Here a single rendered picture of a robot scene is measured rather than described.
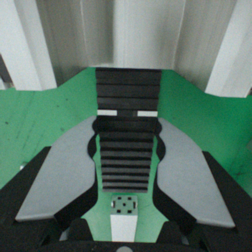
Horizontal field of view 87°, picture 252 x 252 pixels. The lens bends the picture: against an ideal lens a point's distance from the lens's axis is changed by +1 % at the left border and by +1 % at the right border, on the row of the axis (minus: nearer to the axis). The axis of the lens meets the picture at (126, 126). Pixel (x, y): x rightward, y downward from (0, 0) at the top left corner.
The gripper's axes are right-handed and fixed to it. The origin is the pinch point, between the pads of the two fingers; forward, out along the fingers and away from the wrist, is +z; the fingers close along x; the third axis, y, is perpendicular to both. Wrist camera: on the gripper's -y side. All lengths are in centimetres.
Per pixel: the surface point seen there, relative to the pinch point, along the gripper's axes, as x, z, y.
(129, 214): 0.9, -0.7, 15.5
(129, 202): 0.8, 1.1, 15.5
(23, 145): -12.6, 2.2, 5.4
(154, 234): 7.2, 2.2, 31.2
